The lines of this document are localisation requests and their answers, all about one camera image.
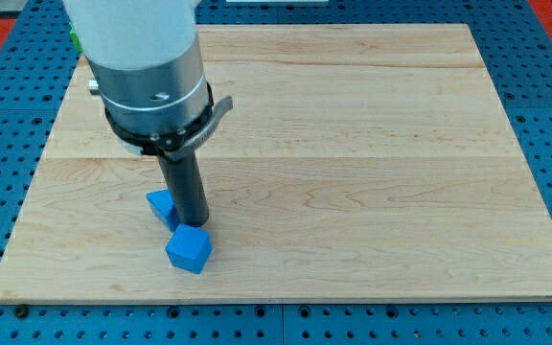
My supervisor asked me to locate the blue perforated metal base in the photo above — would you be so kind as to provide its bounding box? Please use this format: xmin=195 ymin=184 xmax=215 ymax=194
xmin=0 ymin=1 xmax=552 ymax=344

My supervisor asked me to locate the blue triangle block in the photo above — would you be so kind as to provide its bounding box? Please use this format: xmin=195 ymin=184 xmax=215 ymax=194
xmin=146 ymin=190 xmax=180 ymax=233

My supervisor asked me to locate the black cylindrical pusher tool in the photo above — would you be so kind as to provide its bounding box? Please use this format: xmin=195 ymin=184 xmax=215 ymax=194
xmin=158 ymin=153 xmax=209 ymax=227

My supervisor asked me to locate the green block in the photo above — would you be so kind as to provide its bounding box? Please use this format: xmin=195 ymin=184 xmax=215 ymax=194
xmin=69 ymin=22 xmax=83 ymax=53

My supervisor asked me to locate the blue cube block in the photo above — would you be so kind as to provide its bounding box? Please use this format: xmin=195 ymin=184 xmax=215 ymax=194
xmin=165 ymin=223 xmax=213 ymax=274

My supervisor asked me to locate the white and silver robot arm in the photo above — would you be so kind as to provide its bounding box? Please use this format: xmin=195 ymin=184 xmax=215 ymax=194
xmin=63 ymin=0 xmax=232 ymax=161

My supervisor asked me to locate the light wooden board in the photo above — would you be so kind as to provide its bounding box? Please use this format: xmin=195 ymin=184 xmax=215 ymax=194
xmin=0 ymin=24 xmax=552 ymax=305

